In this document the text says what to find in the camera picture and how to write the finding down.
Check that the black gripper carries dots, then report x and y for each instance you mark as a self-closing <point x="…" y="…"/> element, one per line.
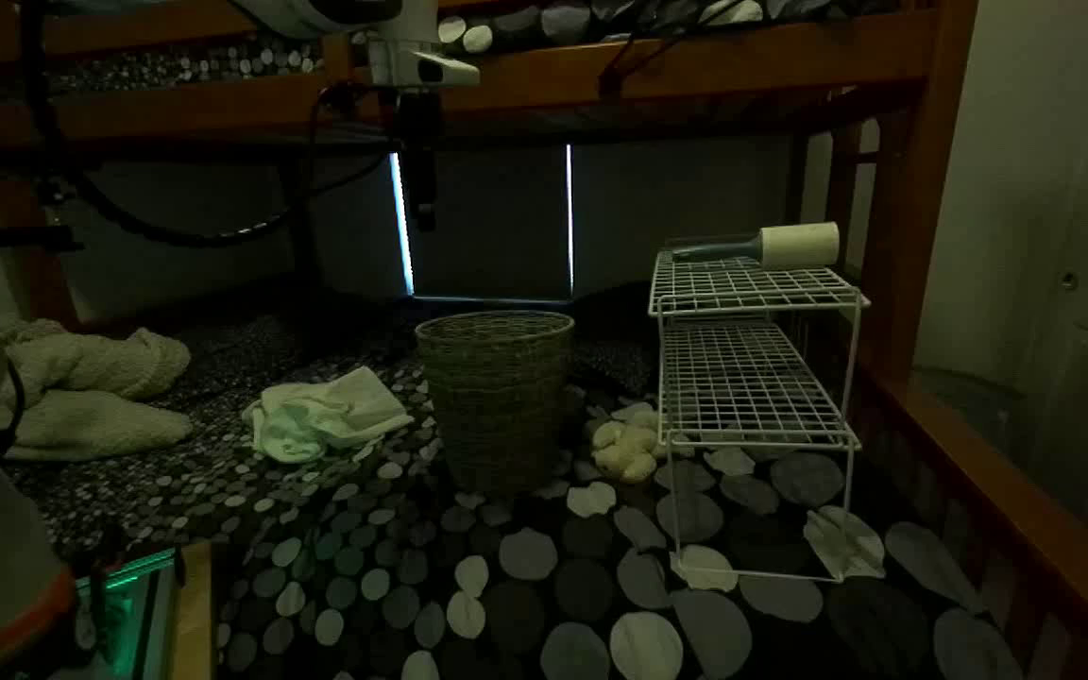
<point x="416" y="135"/>

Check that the woven wicker basket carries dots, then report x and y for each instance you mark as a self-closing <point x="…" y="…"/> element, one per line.
<point x="491" y="397"/>

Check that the white towel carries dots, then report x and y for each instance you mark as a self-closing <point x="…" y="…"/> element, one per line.
<point x="321" y="414"/>

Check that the dark window blind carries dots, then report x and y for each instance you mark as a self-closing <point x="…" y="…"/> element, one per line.
<point x="491" y="220"/>

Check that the dotted bunk mattress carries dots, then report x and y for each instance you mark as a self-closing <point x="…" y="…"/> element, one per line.
<point x="570" y="21"/>

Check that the small yellow plush item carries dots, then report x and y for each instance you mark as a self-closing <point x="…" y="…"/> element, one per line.
<point x="625" y="448"/>

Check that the beige folded pillow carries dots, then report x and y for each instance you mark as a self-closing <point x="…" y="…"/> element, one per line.
<point x="95" y="423"/>
<point x="95" y="361"/>

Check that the white lint roller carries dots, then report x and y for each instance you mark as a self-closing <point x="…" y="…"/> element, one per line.
<point x="799" y="244"/>

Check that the dark dotted bedspread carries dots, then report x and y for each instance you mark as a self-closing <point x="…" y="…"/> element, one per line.
<point x="508" y="580"/>

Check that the green glowing box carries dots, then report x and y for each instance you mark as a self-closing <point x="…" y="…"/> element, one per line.
<point x="130" y="611"/>

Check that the wooden bunk bed frame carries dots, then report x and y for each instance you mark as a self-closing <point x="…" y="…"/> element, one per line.
<point x="698" y="75"/>

